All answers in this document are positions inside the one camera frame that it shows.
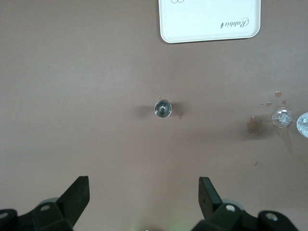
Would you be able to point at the cream tray with rabbit print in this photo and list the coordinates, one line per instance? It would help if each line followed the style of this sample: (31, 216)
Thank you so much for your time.
(207, 21)

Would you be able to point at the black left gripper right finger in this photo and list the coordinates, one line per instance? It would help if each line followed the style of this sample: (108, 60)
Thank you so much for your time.
(211, 211)

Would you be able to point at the small steel jigger cup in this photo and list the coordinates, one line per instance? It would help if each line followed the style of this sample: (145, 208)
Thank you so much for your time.
(163, 109)

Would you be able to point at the clear stemmed wine glass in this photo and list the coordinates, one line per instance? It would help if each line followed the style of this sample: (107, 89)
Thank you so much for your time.
(282, 117)

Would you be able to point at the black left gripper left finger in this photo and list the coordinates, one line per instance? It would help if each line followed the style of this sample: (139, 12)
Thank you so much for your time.
(69, 204)

